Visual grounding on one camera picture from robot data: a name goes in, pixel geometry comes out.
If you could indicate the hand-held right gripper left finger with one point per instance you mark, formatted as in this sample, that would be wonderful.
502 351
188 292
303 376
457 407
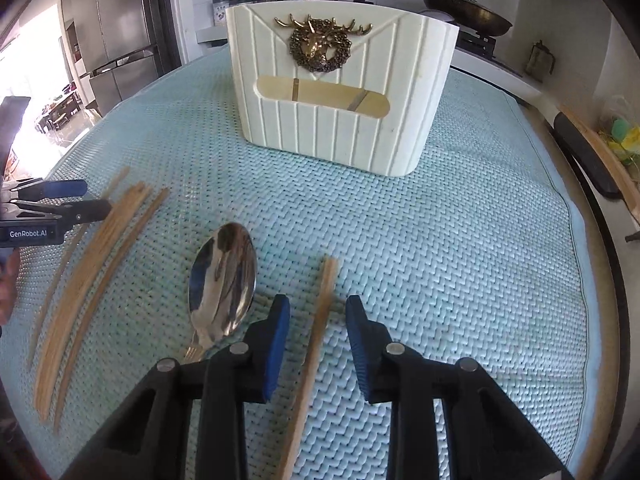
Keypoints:
279 347

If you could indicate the grey refrigerator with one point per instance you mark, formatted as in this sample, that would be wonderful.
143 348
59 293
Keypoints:
120 35

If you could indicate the light blue woven mat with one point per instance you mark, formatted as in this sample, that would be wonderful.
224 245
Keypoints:
450 270

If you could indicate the dining furniture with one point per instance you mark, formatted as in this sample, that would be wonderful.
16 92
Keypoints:
57 110

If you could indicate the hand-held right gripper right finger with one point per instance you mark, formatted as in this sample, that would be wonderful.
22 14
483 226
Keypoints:
357 347

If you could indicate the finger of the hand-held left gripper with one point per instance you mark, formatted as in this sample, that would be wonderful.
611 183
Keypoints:
85 210
65 189

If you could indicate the dark cutting board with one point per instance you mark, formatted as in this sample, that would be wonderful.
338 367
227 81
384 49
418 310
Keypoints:
580 155

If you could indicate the bundle of wooden chopsticks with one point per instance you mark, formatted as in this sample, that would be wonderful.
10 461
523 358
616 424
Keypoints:
95 270

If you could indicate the white label spice jar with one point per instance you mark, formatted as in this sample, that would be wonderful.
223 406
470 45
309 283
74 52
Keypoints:
220 12

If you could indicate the black gas stove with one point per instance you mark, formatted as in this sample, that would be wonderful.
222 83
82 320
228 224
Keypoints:
480 44

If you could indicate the wooden cutting board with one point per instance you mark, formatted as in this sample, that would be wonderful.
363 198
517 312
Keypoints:
602 157

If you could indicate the person's left hand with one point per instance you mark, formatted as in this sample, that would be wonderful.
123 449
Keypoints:
6 285

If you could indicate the plastic bag yellow green contents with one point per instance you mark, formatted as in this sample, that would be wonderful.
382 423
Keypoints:
625 135

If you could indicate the white utensil holder deer ornament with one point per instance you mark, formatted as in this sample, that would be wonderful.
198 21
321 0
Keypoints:
325 130

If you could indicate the wooden chopstick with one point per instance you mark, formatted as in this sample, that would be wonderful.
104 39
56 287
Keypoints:
320 330

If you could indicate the metal fork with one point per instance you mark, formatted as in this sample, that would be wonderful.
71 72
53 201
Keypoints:
192 353

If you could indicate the metal spoon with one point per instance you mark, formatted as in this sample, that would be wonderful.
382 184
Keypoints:
220 280

